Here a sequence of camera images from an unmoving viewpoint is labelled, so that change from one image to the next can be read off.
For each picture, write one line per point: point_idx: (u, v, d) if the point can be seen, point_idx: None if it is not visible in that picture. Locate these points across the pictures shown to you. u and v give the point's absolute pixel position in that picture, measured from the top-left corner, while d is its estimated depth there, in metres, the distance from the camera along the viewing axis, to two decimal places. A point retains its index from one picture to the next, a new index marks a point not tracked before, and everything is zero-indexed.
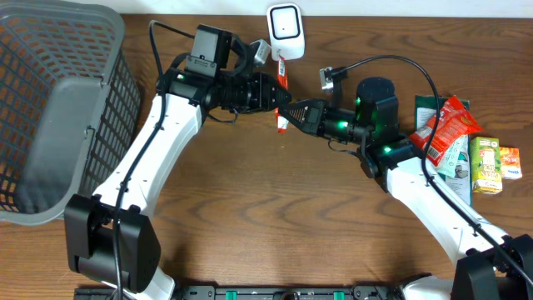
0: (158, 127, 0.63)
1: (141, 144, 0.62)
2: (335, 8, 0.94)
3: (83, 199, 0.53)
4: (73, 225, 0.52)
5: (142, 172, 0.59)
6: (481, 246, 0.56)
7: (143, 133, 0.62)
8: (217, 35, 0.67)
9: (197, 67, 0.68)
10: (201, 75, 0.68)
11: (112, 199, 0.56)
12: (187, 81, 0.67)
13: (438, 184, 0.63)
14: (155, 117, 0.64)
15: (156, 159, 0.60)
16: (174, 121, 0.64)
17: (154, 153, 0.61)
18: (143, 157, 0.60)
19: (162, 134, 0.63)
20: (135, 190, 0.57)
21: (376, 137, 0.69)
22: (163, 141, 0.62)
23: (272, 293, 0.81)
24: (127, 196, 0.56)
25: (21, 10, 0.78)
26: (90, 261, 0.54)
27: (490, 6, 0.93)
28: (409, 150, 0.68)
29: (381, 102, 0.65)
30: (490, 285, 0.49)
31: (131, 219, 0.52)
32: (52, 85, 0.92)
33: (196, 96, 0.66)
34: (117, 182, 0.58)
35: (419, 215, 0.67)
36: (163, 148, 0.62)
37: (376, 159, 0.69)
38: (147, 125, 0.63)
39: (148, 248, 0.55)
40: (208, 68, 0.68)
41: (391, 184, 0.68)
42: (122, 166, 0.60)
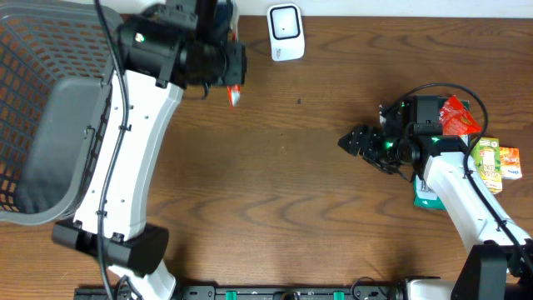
0: (123, 128, 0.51)
1: (107, 152, 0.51)
2: (335, 8, 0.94)
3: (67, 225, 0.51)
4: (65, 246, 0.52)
5: (117, 188, 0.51)
6: (501, 241, 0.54)
7: (107, 138, 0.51)
8: None
9: (171, 20, 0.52)
10: (176, 29, 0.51)
11: (93, 227, 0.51)
12: (155, 38, 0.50)
13: (475, 179, 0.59)
14: (119, 111, 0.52)
15: (129, 170, 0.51)
16: (142, 115, 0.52)
17: (126, 164, 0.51)
18: (115, 167, 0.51)
19: (131, 136, 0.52)
20: (114, 209, 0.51)
21: (418, 128, 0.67)
22: (132, 145, 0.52)
23: (272, 293, 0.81)
24: (108, 221, 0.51)
25: (20, 10, 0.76)
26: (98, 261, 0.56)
27: (490, 6, 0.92)
28: (455, 145, 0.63)
29: (422, 97, 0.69)
30: (500, 277, 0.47)
31: (117, 252, 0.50)
32: (52, 85, 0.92)
33: (170, 57, 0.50)
34: (95, 202, 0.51)
35: (442, 197, 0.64)
36: (135, 151, 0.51)
37: (420, 144, 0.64)
38: (111, 126, 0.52)
39: (146, 257, 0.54)
40: (186, 22, 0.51)
41: (429, 172, 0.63)
42: (95, 181, 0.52)
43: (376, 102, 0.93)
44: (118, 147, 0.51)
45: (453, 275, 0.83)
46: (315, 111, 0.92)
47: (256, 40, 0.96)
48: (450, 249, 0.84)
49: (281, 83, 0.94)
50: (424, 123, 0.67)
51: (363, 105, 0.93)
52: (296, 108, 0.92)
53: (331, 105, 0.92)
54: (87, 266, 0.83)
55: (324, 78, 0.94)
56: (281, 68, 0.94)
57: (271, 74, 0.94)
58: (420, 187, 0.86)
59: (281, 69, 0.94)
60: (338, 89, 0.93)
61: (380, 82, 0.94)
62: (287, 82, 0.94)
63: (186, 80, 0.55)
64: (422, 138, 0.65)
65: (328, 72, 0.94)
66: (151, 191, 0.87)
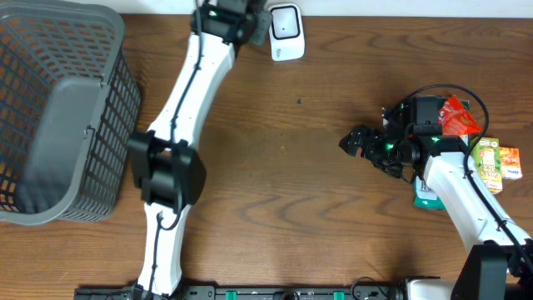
0: (196, 67, 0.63)
1: (181, 86, 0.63)
2: (335, 8, 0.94)
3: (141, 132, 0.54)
4: (135, 154, 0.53)
5: (186, 108, 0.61)
6: (501, 241, 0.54)
7: (182, 74, 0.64)
8: None
9: (226, 3, 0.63)
10: (231, 10, 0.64)
11: (164, 134, 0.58)
12: (220, 17, 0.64)
13: (475, 179, 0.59)
14: (192, 57, 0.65)
15: (198, 98, 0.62)
16: (211, 61, 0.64)
17: (194, 95, 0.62)
18: (188, 93, 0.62)
19: (201, 74, 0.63)
20: (184, 123, 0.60)
21: (418, 129, 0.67)
22: (201, 82, 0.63)
23: (272, 293, 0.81)
24: (178, 132, 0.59)
25: (20, 11, 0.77)
26: (148, 187, 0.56)
27: (490, 6, 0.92)
28: (455, 146, 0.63)
29: (422, 98, 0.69)
30: (498, 277, 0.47)
31: (185, 151, 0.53)
32: (52, 85, 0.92)
33: (229, 32, 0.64)
34: (167, 118, 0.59)
35: (442, 196, 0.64)
36: (202, 86, 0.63)
37: (420, 144, 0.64)
38: (186, 66, 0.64)
39: (197, 181, 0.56)
40: (238, 4, 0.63)
41: (429, 172, 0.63)
42: (169, 104, 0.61)
43: (375, 102, 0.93)
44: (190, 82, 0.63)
45: (453, 275, 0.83)
46: (315, 111, 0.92)
47: None
48: (450, 249, 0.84)
49: (281, 83, 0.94)
50: (424, 124, 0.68)
51: (363, 105, 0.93)
52: (296, 108, 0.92)
53: (331, 105, 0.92)
54: (87, 265, 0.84)
55: (324, 78, 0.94)
56: (281, 68, 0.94)
57: (271, 74, 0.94)
58: (420, 187, 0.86)
59: (281, 69, 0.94)
60: (338, 89, 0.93)
61: (380, 82, 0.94)
62: (287, 82, 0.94)
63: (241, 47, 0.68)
64: (422, 139, 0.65)
65: (328, 72, 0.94)
66: None
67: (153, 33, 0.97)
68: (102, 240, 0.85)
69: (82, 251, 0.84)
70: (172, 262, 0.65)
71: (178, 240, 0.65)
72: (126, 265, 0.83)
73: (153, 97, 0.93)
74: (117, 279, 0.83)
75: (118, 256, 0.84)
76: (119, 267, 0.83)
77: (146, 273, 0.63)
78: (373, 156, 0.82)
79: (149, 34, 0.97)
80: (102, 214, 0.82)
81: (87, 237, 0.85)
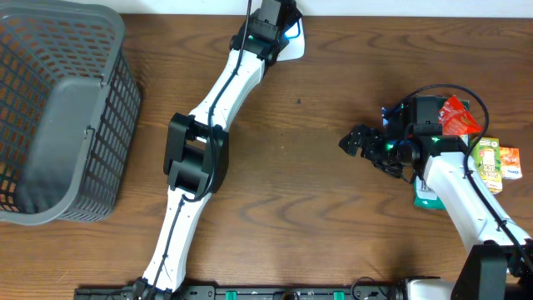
0: (234, 73, 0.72)
1: (220, 85, 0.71)
2: (335, 8, 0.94)
3: (183, 117, 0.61)
4: (174, 135, 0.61)
5: (222, 102, 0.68)
6: (501, 241, 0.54)
7: (221, 77, 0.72)
8: (281, 5, 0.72)
9: (261, 30, 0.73)
10: (265, 37, 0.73)
11: (202, 120, 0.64)
12: (255, 41, 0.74)
13: (475, 179, 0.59)
14: (231, 65, 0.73)
15: (232, 96, 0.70)
16: (246, 70, 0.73)
17: (230, 93, 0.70)
18: (225, 91, 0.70)
19: (238, 78, 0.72)
20: (221, 114, 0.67)
21: (417, 130, 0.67)
22: (236, 84, 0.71)
23: (272, 293, 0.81)
24: (215, 119, 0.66)
25: (21, 10, 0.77)
26: (177, 167, 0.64)
27: (490, 6, 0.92)
28: (455, 146, 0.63)
29: (422, 98, 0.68)
30: (498, 278, 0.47)
31: (221, 135, 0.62)
32: (52, 85, 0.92)
33: (261, 54, 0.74)
34: (206, 107, 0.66)
35: (442, 195, 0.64)
36: (237, 89, 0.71)
37: (420, 145, 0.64)
38: (225, 72, 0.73)
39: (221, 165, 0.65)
40: (271, 32, 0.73)
41: (429, 172, 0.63)
42: (207, 97, 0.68)
43: (375, 102, 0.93)
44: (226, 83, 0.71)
45: (453, 275, 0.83)
46: (315, 111, 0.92)
47: None
48: (450, 249, 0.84)
49: (281, 83, 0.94)
50: (424, 124, 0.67)
51: (363, 105, 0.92)
52: (296, 108, 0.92)
53: (331, 105, 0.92)
54: (87, 265, 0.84)
55: (324, 78, 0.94)
56: (281, 69, 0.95)
57: (271, 74, 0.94)
58: (420, 187, 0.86)
59: (281, 69, 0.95)
60: (338, 89, 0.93)
61: (380, 82, 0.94)
62: (287, 82, 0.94)
63: (270, 66, 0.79)
64: (422, 139, 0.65)
65: (328, 72, 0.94)
66: (151, 191, 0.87)
67: (153, 33, 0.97)
68: (102, 241, 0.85)
69: (82, 251, 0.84)
70: (180, 260, 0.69)
71: (189, 239, 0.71)
72: (126, 265, 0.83)
73: (154, 97, 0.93)
74: (117, 279, 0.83)
75: (117, 256, 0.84)
76: (119, 267, 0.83)
77: (155, 265, 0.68)
78: (373, 156, 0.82)
79: (149, 34, 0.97)
80: (102, 214, 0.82)
81: (87, 237, 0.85)
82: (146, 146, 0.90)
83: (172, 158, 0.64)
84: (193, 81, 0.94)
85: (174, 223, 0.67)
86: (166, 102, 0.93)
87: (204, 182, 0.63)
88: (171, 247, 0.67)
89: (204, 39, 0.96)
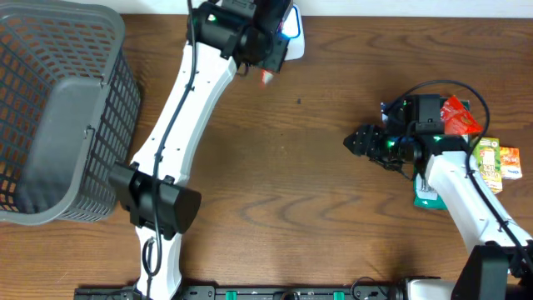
0: (188, 87, 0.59)
1: (172, 107, 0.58)
2: (335, 8, 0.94)
3: (125, 170, 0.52)
4: (120, 189, 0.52)
5: (173, 138, 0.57)
6: (503, 242, 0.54)
7: (174, 96, 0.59)
8: None
9: (234, 8, 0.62)
10: (238, 15, 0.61)
11: (149, 168, 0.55)
12: (221, 23, 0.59)
13: (476, 179, 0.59)
14: (186, 74, 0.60)
15: (189, 122, 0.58)
16: (205, 79, 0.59)
17: (186, 117, 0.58)
18: (177, 118, 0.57)
19: (194, 95, 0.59)
20: (173, 154, 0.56)
21: (420, 128, 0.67)
22: (193, 104, 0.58)
23: (272, 293, 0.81)
24: (163, 166, 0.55)
25: (21, 11, 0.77)
26: (136, 214, 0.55)
27: (490, 6, 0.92)
28: (457, 145, 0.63)
29: (425, 97, 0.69)
30: (499, 280, 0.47)
31: (171, 191, 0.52)
32: (52, 85, 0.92)
33: (231, 38, 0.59)
34: (155, 148, 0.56)
35: (443, 194, 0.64)
36: (195, 108, 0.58)
37: (423, 144, 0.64)
38: (176, 89, 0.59)
39: (189, 207, 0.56)
40: (246, 10, 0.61)
41: (432, 172, 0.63)
42: (157, 131, 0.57)
43: (376, 102, 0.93)
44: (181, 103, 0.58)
45: (454, 275, 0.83)
46: (315, 111, 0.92)
47: None
48: (450, 249, 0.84)
49: (281, 83, 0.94)
50: (426, 122, 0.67)
51: (363, 105, 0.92)
52: (296, 108, 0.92)
53: (332, 105, 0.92)
54: (87, 265, 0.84)
55: (324, 78, 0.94)
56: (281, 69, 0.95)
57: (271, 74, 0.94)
58: (420, 187, 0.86)
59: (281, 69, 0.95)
60: (338, 89, 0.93)
61: (380, 82, 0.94)
62: (288, 82, 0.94)
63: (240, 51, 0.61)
64: (424, 138, 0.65)
65: (328, 72, 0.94)
66: None
67: (153, 34, 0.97)
68: (102, 241, 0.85)
69: (82, 251, 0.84)
70: (170, 267, 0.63)
71: (176, 243, 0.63)
72: (126, 265, 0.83)
73: (154, 97, 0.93)
74: (117, 279, 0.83)
75: (117, 256, 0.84)
76: (119, 267, 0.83)
77: (143, 277, 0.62)
78: (374, 152, 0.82)
79: (149, 34, 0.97)
80: (102, 214, 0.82)
81: (87, 237, 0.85)
82: None
83: (127, 207, 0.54)
84: None
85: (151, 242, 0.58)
86: (166, 102, 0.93)
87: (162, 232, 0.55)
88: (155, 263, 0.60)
89: None
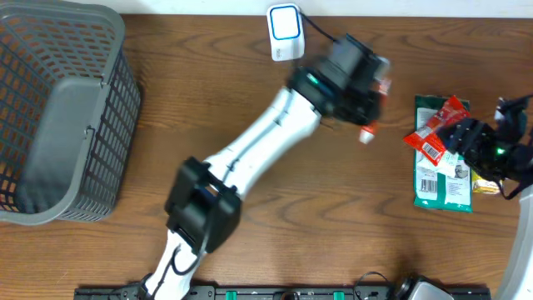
0: (276, 122, 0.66)
1: (256, 132, 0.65)
2: (335, 8, 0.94)
3: (198, 165, 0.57)
4: (183, 182, 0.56)
5: (250, 156, 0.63)
6: None
7: (261, 123, 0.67)
8: (359, 52, 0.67)
9: (330, 73, 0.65)
10: (331, 81, 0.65)
11: (219, 173, 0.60)
12: (316, 85, 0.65)
13: None
14: (276, 110, 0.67)
15: (264, 152, 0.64)
16: (291, 120, 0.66)
17: (266, 147, 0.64)
18: (257, 143, 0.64)
19: (280, 130, 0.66)
20: (245, 170, 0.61)
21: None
22: (275, 137, 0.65)
23: (272, 293, 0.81)
24: (231, 176, 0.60)
25: (21, 11, 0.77)
26: (182, 213, 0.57)
27: (490, 6, 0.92)
28: None
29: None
30: None
31: (231, 198, 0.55)
32: (52, 85, 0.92)
33: (319, 102, 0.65)
34: (228, 158, 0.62)
35: (520, 226, 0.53)
36: (274, 142, 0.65)
37: None
38: (265, 120, 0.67)
39: (225, 232, 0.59)
40: (339, 79, 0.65)
41: None
42: (235, 146, 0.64)
43: None
44: (266, 134, 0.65)
45: (453, 275, 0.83)
46: None
47: (256, 40, 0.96)
48: (450, 249, 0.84)
49: (281, 83, 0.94)
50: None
51: None
52: None
53: None
54: (87, 266, 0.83)
55: None
56: (281, 69, 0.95)
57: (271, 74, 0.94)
58: (420, 187, 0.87)
59: (281, 69, 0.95)
60: None
61: None
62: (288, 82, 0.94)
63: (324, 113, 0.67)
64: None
65: None
66: (151, 192, 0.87)
67: (153, 34, 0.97)
68: (102, 241, 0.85)
69: (82, 252, 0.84)
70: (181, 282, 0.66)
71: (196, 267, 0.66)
72: (126, 265, 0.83)
73: (154, 97, 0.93)
74: (117, 279, 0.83)
75: (117, 256, 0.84)
76: (119, 267, 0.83)
77: (154, 281, 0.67)
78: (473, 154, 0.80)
79: (149, 34, 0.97)
80: (102, 214, 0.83)
81: (87, 237, 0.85)
82: (146, 145, 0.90)
83: (175, 205, 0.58)
84: (192, 81, 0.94)
85: (175, 252, 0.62)
86: (166, 102, 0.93)
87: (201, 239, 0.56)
88: (168, 272, 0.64)
89: (205, 39, 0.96)
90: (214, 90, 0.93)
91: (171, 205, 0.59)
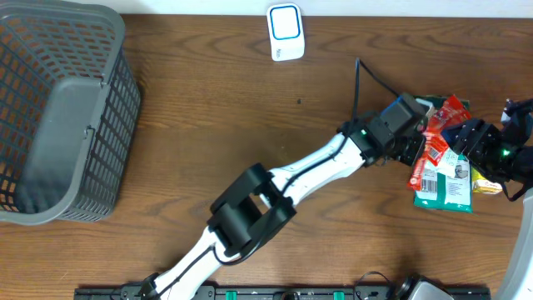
0: (330, 156, 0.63)
1: (309, 161, 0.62)
2: (335, 8, 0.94)
3: (263, 170, 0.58)
4: (241, 183, 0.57)
5: (307, 177, 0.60)
6: None
7: (316, 153, 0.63)
8: (410, 117, 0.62)
9: (376, 131, 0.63)
10: (376, 137, 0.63)
11: (279, 183, 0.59)
12: (364, 139, 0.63)
13: None
14: (331, 146, 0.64)
15: (313, 181, 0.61)
16: (345, 158, 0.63)
17: (316, 177, 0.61)
18: (311, 171, 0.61)
19: (331, 164, 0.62)
20: (299, 189, 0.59)
21: None
22: (326, 168, 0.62)
23: (272, 293, 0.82)
24: (290, 189, 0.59)
25: (21, 10, 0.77)
26: (229, 213, 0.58)
27: (490, 6, 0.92)
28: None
29: None
30: None
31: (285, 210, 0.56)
32: (52, 85, 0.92)
33: (363, 157, 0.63)
34: (287, 173, 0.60)
35: (523, 227, 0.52)
36: (324, 176, 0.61)
37: None
38: (321, 151, 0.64)
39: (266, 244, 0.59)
40: (386, 137, 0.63)
41: None
42: (293, 166, 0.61)
43: (375, 102, 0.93)
44: (318, 163, 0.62)
45: (453, 275, 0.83)
46: (315, 111, 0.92)
47: (256, 40, 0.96)
48: (450, 249, 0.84)
49: (281, 83, 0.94)
50: None
51: (363, 104, 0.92)
52: (296, 108, 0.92)
53: (332, 105, 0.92)
54: (87, 266, 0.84)
55: (324, 78, 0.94)
56: (281, 69, 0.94)
57: (271, 74, 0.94)
58: (420, 187, 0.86)
59: (281, 69, 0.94)
60: (338, 89, 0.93)
61: (380, 82, 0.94)
62: (288, 82, 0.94)
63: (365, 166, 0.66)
64: None
65: (327, 72, 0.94)
66: (151, 192, 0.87)
67: (153, 34, 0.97)
68: (102, 241, 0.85)
69: (82, 252, 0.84)
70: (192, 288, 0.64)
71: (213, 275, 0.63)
72: (126, 265, 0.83)
73: (154, 97, 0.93)
74: (117, 279, 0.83)
75: (118, 256, 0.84)
76: (119, 267, 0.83)
77: (168, 279, 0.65)
78: (479, 156, 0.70)
79: (149, 34, 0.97)
80: (102, 214, 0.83)
81: (87, 237, 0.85)
82: (146, 146, 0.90)
83: (224, 203, 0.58)
84: (192, 81, 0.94)
85: (201, 254, 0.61)
86: (166, 102, 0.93)
87: (242, 242, 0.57)
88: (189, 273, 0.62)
89: (205, 39, 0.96)
90: (214, 90, 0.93)
91: (219, 205, 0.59)
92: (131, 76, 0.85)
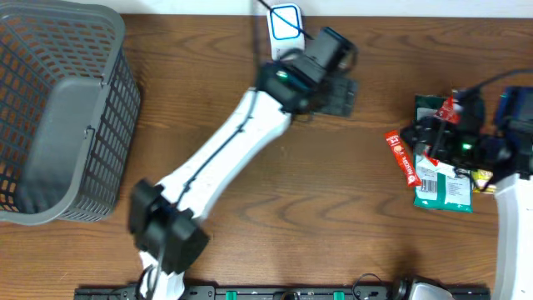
0: (238, 130, 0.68)
1: (212, 147, 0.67)
2: (335, 8, 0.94)
3: (151, 187, 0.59)
4: (136, 207, 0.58)
5: (216, 160, 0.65)
6: None
7: (224, 132, 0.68)
8: (337, 42, 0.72)
9: (304, 67, 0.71)
10: (306, 77, 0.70)
11: (173, 193, 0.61)
12: (291, 78, 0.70)
13: None
14: (241, 116, 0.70)
15: (231, 159, 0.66)
16: (256, 127, 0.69)
17: (223, 162, 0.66)
18: (219, 154, 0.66)
19: (242, 136, 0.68)
20: (201, 182, 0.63)
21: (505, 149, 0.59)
22: (236, 147, 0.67)
23: (272, 293, 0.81)
24: (193, 185, 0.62)
25: (20, 10, 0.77)
26: (141, 237, 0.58)
27: (490, 6, 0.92)
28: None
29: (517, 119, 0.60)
30: None
31: (185, 224, 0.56)
32: (52, 85, 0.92)
33: (290, 100, 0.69)
34: (187, 173, 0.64)
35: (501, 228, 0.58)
36: (237, 150, 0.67)
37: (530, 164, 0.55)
38: (229, 125, 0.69)
39: (188, 253, 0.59)
40: (315, 72, 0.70)
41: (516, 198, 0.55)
42: (192, 162, 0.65)
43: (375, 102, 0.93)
44: (228, 141, 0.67)
45: (454, 275, 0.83)
46: None
47: None
48: (450, 249, 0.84)
49: None
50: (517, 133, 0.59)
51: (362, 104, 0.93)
52: None
53: None
54: (87, 266, 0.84)
55: None
56: None
57: None
58: (420, 187, 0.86)
59: None
60: None
61: (380, 82, 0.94)
62: None
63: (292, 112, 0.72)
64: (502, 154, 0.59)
65: None
66: None
67: (154, 34, 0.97)
68: (102, 241, 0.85)
69: (82, 252, 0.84)
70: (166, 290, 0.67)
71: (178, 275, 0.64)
72: (126, 265, 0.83)
73: (154, 97, 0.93)
74: (117, 279, 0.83)
75: (117, 256, 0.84)
76: (119, 267, 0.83)
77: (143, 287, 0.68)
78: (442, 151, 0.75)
79: (149, 34, 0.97)
80: (102, 214, 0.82)
81: (87, 237, 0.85)
82: (146, 146, 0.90)
83: (134, 228, 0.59)
84: (192, 81, 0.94)
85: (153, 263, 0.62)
86: (166, 101, 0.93)
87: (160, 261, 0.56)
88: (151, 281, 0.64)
89: (205, 38, 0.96)
90: (214, 90, 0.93)
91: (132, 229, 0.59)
92: (131, 76, 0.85)
